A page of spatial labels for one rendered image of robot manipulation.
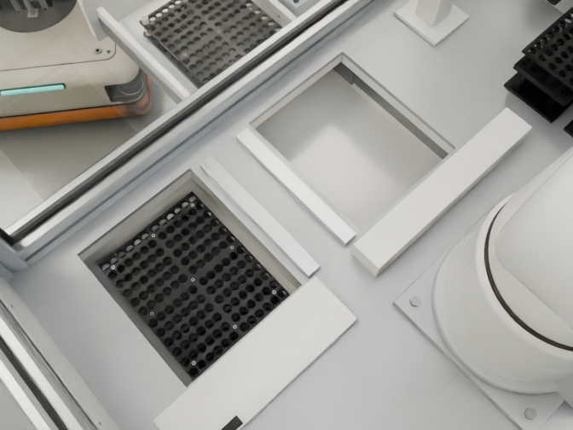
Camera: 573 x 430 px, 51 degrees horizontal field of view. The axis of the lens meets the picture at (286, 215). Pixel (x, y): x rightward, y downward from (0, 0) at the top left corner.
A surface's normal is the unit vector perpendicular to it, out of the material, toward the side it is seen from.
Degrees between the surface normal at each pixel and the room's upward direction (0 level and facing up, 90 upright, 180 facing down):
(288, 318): 0
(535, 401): 0
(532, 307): 75
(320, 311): 0
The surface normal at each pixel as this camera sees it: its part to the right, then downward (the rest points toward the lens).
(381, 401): 0.00, -0.40
